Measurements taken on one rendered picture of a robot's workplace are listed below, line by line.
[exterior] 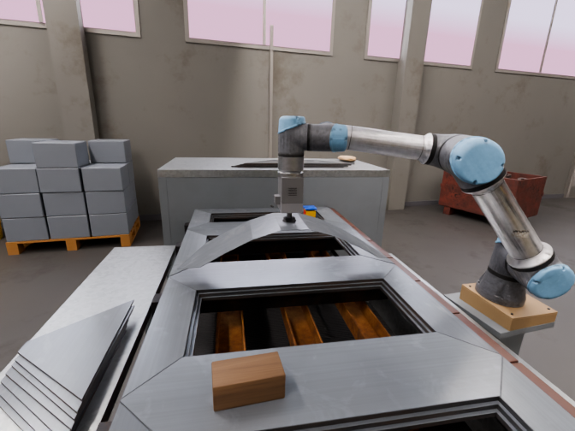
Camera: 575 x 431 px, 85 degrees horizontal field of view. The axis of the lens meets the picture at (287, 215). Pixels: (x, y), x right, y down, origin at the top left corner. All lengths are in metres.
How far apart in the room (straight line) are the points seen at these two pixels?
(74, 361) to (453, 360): 0.80
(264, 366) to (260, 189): 1.28
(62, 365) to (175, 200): 1.10
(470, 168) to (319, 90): 3.95
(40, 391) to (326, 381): 0.56
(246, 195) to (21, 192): 2.55
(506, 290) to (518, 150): 6.03
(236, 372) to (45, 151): 3.31
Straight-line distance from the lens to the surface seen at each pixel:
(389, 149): 1.03
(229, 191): 1.75
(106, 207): 3.67
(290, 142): 0.88
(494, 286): 1.30
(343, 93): 4.91
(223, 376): 0.59
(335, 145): 0.89
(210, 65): 4.45
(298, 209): 0.91
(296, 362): 0.69
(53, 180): 3.73
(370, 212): 1.97
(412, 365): 0.73
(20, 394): 0.89
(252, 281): 0.96
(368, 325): 1.10
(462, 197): 5.34
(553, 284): 1.16
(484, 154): 0.94
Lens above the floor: 1.30
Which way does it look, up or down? 16 degrees down
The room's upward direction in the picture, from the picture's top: 2 degrees clockwise
